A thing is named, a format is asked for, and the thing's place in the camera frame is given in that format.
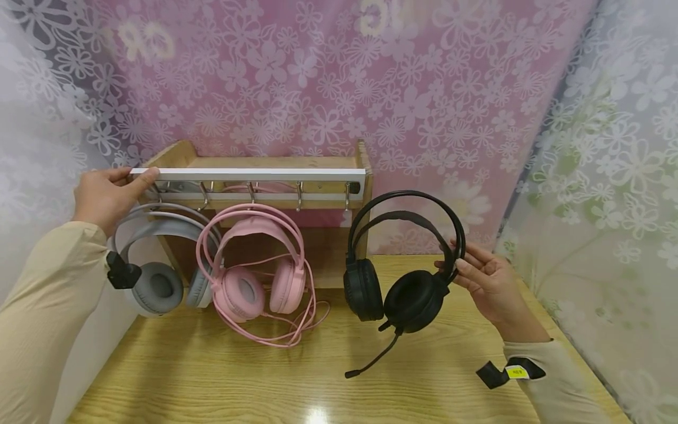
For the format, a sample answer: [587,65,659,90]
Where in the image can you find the person's left forearm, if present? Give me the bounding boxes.
[0,221,139,424]

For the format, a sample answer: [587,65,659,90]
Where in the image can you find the black headset with microphone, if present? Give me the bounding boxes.
[343,190,467,379]

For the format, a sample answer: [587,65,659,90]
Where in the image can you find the pink headphones with cable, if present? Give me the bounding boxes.
[195,203,331,349]

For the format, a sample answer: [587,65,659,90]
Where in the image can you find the person's left hand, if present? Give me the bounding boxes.
[72,167,160,237]

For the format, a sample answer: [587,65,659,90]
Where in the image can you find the grey headphones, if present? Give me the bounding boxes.
[107,202,223,319]

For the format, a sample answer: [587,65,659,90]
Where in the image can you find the wooden shelf box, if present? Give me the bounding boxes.
[135,139,374,290]

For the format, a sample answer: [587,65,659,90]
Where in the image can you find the black wrist band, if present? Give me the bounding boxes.
[106,251,143,290]
[476,357,547,390]

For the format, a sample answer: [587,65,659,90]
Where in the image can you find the person's right forearm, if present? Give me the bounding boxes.
[500,339,616,424]

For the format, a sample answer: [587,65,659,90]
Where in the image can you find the person's right hand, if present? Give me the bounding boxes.
[434,238,551,344]

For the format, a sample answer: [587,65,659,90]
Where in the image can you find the white hook rail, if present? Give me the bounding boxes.
[129,167,367,213]

